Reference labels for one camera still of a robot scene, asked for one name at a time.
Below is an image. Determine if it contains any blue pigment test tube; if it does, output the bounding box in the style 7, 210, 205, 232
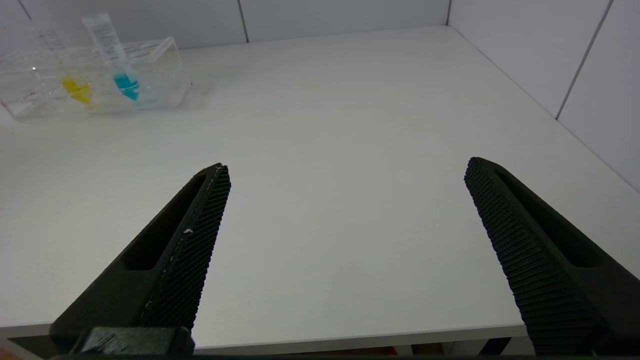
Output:
81, 12, 141, 102

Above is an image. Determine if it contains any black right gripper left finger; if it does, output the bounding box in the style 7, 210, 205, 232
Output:
50, 162, 232, 356

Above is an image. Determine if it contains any clear acrylic test tube rack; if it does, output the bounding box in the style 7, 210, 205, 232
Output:
0, 36, 193, 122

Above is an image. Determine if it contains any yellow pigment test tube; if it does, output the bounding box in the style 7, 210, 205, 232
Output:
31, 27, 93, 106

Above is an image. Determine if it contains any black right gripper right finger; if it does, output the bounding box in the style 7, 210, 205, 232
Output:
464, 156, 640, 356

